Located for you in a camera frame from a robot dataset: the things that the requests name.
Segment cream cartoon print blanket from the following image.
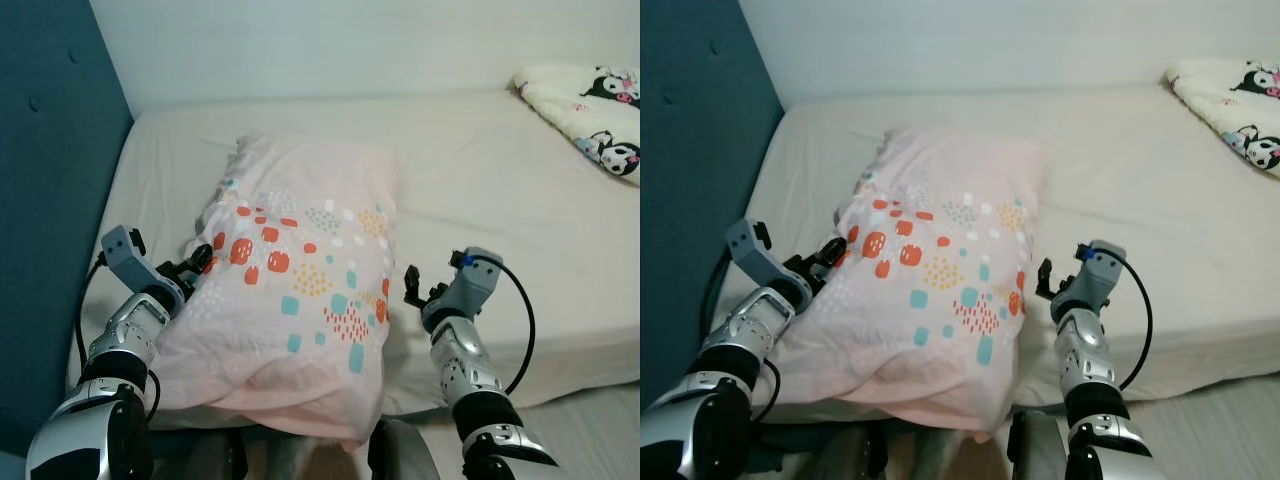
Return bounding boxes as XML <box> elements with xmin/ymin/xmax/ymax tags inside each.
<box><xmin>1165</xmin><ymin>57</ymin><xmax>1280</xmax><ymax>181</ymax></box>
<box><xmin>513</xmin><ymin>63</ymin><xmax>641</xmax><ymax>188</ymax></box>

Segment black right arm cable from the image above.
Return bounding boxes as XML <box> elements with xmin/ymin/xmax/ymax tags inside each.
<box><xmin>495</xmin><ymin>260</ymin><xmax>537</xmax><ymax>396</ymax></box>
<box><xmin>1120</xmin><ymin>256</ymin><xmax>1155</xmax><ymax>391</ymax></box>

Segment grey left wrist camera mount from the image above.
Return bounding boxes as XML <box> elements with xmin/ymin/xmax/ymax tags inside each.
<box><xmin>100</xmin><ymin>225</ymin><xmax>186</xmax><ymax>306</ymax></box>
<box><xmin>726</xmin><ymin>218</ymin><xmax>811</xmax><ymax>301</ymax></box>

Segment robot right leg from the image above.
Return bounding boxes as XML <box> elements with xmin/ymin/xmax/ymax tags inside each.
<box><xmin>1005</xmin><ymin>410</ymin><xmax>1073</xmax><ymax>480</ymax></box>
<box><xmin>368</xmin><ymin>418</ymin><xmax>441</xmax><ymax>480</ymax></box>

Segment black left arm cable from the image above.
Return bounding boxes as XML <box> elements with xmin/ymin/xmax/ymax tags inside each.
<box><xmin>700</xmin><ymin>252</ymin><xmax>784</xmax><ymax>423</ymax></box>
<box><xmin>75</xmin><ymin>255</ymin><xmax>163</xmax><ymax>421</ymax></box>

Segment mattress with cream sheet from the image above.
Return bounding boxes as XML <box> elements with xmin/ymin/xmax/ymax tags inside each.
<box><xmin>745</xmin><ymin>83</ymin><xmax>1280</xmax><ymax>411</ymax></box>
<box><xmin>65</xmin><ymin>90</ymin><xmax>641</xmax><ymax>416</ymax></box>

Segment pink patterned pillow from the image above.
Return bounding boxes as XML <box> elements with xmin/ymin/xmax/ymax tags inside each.
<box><xmin>775</xmin><ymin>127</ymin><xmax>1049</xmax><ymax>441</ymax></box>
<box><xmin>150</xmin><ymin>133</ymin><xmax>406</xmax><ymax>451</ymax></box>

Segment robot left leg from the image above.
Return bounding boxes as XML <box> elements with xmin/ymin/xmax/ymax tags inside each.
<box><xmin>150</xmin><ymin>428</ymin><xmax>251</xmax><ymax>480</ymax></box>
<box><xmin>800</xmin><ymin>438</ymin><xmax>891</xmax><ymax>480</ymax></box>

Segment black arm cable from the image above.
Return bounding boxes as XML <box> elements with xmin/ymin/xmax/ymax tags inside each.
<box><xmin>75</xmin><ymin>255</ymin><xmax>163</xmax><ymax>421</ymax></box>
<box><xmin>495</xmin><ymin>260</ymin><xmax>537</xmax><ymax>396</ymax></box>
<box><xmin>700</xmin><ymin>252</ymin><xmax>784</xmax><ymax>423</ymax></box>
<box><xmin>1120</xmin><ymin>256</ymin><xmax>1155</xmax><ymax>391</ymax></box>

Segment robot leg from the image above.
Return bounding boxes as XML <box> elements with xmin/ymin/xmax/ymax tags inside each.
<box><xmin>368</xmin><ymin>418</ymin><xmax>441</xmax><ymax>480</ymax></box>
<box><xmin>800</xmin><ymin>438</ymin><xmax>891</xmax><ymax>480</ymax></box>
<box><xmin>150</xmin><ymin>428</ymin><xmax>251</xmax><ymax>480</ymax></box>
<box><xmin>1005</xmin><ymin>410</ymin><xmax>1073</xmax><ymax>480</ymax></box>

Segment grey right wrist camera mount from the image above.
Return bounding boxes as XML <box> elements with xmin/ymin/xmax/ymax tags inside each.
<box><xmin>1070</xmin><ymin>240</ymin><xmax>1129</xmax><ymax>316</ymax></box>
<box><xmin>440</xmin><ymin>247</ymin><xmax>504</xmax><ymax>321</ymax></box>

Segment teal upholstered headboard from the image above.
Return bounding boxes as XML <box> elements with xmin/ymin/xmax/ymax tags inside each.
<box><xmin>0</xmin><ymin>0</ymin><xmax>136</xmax><ymax>456</ymax></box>
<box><xmin>640</xmin><ymin>0</ymin><xmax>786</xmax><ymax>401</ymax></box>

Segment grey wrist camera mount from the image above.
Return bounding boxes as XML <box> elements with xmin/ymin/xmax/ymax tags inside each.
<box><xmin>100</xmin><ymin>225</ymin><xmax>186</xmax><ymax>306</ymax></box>
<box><xmin>1070</xmin><ymin>240</ymin><xmax>1129</xmax><ymax>316</ymax></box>
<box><xmin>440</xmin><ymin>247</ymin><xmax>504</xmax><ymax>321</ymax></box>
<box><xmin>726</xmin><ymin>218</ymin><xmax>811</xmax><ymax>301</ymax></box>

